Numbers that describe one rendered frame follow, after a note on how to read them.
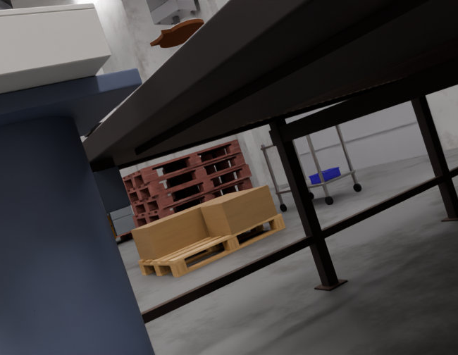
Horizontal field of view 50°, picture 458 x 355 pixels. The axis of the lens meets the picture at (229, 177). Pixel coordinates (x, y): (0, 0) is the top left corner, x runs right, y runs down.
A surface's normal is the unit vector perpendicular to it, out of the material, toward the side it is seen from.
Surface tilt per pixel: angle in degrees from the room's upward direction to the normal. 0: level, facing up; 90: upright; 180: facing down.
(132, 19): 90
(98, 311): 90
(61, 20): 90
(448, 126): 90
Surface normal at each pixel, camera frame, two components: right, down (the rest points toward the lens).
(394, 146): -0.81, 0.29
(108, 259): 0.90, -0.29
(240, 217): 0.54, -0.15
